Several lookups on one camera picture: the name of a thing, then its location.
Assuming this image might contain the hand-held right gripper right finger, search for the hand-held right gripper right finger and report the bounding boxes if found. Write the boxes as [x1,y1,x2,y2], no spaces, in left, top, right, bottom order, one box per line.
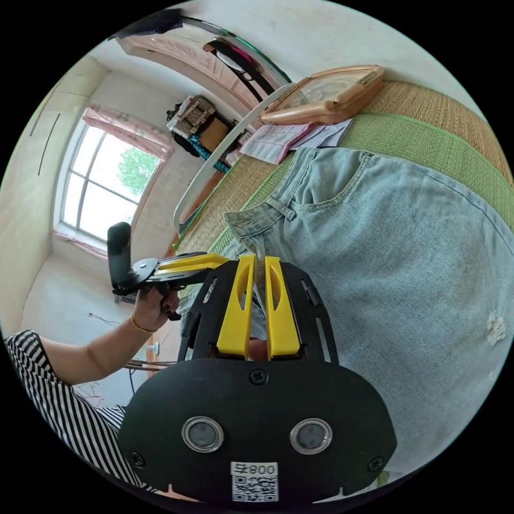
[264,255,302,361]

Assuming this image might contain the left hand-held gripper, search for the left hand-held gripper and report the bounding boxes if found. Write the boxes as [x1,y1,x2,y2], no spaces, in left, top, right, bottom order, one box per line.
[112,252,230,322]

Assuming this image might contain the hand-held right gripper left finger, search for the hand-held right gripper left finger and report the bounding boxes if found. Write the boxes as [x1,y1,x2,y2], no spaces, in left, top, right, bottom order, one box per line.
[216,253,256,360]

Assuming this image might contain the light blue jeans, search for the light blue jeans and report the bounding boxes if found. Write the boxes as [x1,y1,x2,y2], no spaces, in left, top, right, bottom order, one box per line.
[178,146,514,482]

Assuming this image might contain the person's left forearm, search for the person's left forearm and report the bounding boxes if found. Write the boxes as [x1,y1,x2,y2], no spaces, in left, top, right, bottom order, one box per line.
[38,315,160,382]

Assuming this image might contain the person's left hand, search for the person's left hand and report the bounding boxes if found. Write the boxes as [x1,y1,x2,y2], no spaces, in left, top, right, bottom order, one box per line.
[133,285,180,332]

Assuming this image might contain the window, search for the window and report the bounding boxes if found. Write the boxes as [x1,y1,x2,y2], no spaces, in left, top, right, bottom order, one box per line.
[53,115,162,246]

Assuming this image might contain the brown carton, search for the brown carton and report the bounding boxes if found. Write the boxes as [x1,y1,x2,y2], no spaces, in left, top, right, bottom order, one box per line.
[198,118,233,154]

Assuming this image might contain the pink curtain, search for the pink curtain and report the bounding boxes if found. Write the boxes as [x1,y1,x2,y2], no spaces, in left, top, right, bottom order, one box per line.
[81,103,174,162]

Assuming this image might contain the white cloth with pink trim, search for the white cloth with pink trim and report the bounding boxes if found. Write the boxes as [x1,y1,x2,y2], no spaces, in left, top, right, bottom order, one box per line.
[239,122,322,166]

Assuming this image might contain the person's body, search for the person's body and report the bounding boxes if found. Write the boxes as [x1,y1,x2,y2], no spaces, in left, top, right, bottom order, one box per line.
[4,330,161,493]

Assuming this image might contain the white paper sheets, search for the white paper sheets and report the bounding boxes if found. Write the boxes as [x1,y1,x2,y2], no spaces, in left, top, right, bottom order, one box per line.
[308,118,355,148]

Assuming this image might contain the hanging clothes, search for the hanging clothes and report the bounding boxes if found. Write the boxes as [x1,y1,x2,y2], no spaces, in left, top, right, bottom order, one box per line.
[202,37,283,94]

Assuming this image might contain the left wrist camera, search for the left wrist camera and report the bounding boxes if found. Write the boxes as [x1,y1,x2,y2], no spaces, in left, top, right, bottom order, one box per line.
[107,221,134,291]

